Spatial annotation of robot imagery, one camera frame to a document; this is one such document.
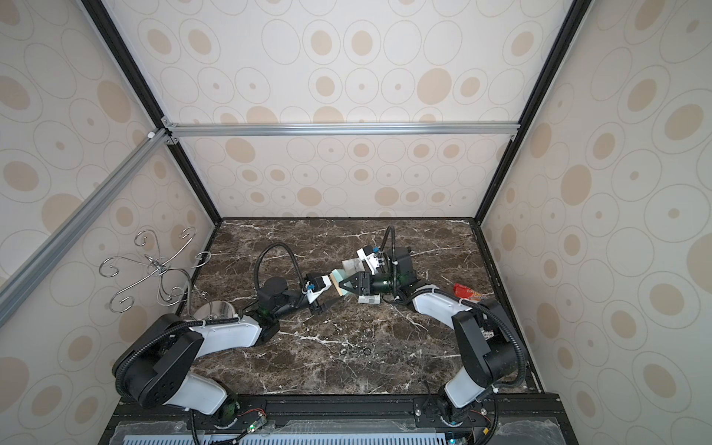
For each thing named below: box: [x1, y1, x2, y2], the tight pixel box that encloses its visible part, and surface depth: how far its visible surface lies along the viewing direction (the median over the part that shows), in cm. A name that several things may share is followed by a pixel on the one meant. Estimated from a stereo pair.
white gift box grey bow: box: [342, 257, 366, 279], surface depth 102 cm
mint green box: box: [329, 268, 349, 294], surface depth 81 cm
